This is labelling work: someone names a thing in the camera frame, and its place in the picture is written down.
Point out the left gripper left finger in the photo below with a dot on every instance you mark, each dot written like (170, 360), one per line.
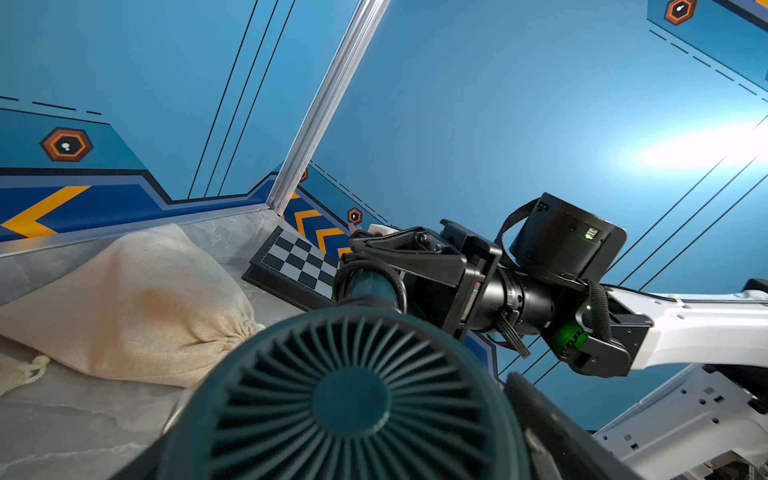
(145, 466)

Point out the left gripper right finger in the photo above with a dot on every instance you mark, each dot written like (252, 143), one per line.
(557, 447)

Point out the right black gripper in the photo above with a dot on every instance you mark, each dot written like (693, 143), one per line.
(449, 279)

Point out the dark green hair dryer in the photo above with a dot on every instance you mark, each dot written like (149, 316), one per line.
(360, 390)

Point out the beige cloth bag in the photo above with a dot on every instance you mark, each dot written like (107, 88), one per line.
(152, 307)

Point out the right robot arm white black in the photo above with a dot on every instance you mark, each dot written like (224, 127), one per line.
(548, 283)

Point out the black white checkerboard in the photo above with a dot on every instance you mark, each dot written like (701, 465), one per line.
(292, 269)

